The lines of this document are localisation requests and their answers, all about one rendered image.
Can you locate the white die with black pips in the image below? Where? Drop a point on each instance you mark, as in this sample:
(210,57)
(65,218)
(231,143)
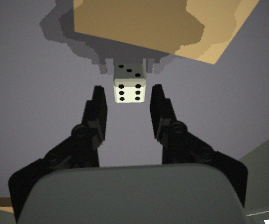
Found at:
(129,83)

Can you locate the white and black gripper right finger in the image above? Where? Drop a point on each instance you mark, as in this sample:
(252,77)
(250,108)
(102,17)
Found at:
(180,146)

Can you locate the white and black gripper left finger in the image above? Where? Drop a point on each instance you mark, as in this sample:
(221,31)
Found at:
(77,151)

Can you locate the tan flat mat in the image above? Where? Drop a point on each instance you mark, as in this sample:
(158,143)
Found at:
(196,29)

